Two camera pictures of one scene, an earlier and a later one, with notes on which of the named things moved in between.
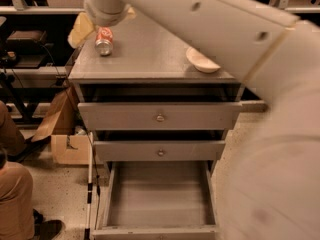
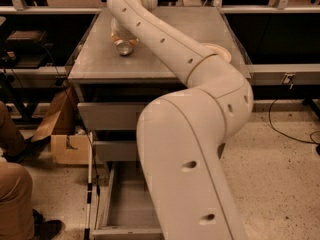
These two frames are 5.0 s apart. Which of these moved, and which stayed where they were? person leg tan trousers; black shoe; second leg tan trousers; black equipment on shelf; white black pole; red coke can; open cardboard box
Moved: red coke can
Stayed: white black pole; second leg tan trousers; black shoe; person leg tan trousers; black equipment on shelf; open cardboard box
